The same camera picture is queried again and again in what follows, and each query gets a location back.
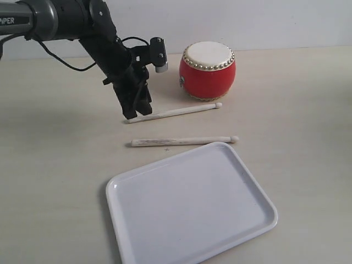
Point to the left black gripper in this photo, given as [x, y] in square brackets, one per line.
[125, 69]

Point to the white wooden drumstick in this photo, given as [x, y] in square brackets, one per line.
[183, 141]
[175, 112]

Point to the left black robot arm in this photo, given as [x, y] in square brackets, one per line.
[91, 24]

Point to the small red drum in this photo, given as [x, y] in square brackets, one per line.
[207, 70]

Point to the white rectangular plastic tray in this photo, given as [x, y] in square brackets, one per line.
[187, 208]

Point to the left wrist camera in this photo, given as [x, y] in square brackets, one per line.
[158, 54]

